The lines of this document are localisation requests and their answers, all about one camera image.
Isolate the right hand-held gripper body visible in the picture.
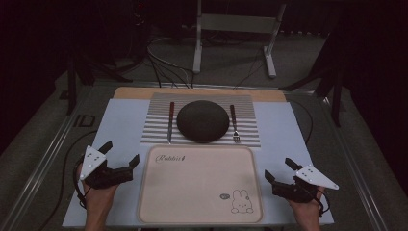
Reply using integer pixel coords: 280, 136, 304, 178
271, 164, 340, 204

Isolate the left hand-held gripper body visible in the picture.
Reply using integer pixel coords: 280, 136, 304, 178
79, 144, 135, 191

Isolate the person's right hand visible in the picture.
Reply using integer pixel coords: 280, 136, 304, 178
288, 188, 326, 223

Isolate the person's left hand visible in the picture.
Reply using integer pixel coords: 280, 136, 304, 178
76, 159, 118, 214

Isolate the pale blue table cover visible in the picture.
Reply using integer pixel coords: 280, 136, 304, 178
62, 97, 335, 229

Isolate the grey striped placemat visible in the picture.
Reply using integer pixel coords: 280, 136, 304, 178
140, 92, 262, 149

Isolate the beige tray with rabbit drawing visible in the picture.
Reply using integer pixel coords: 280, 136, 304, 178
137, 144, 265, 225

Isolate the black tripod stand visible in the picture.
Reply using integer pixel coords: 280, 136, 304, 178
65, 47, 134, 116
278, 32, 345, 128

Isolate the dark round plate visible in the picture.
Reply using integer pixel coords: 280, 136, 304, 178
175, 99, 231, 144

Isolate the grey metal stand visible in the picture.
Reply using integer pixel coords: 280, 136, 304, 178
191, 0, 288, 80

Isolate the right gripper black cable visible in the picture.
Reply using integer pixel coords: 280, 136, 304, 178
315, 188, 331, 217

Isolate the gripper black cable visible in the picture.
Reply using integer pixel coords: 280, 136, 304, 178
315, 188, 331, 217
72, 158, 89, 210

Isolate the long black floor cable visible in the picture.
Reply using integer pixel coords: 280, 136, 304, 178
38, 129, 98, 231

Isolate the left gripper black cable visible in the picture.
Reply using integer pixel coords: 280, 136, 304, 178
72, 158, 89, 210

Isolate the thin black cable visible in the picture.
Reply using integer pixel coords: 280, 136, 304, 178
288, 99, 315, 146

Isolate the table knife with dark handle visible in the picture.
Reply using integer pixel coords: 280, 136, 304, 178
166, 101, 176, 144

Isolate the fork with dark handle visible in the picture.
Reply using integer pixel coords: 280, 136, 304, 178
228, 104, 242, 144

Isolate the bundle of floor cables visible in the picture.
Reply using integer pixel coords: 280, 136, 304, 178
145, 36, 195, 90

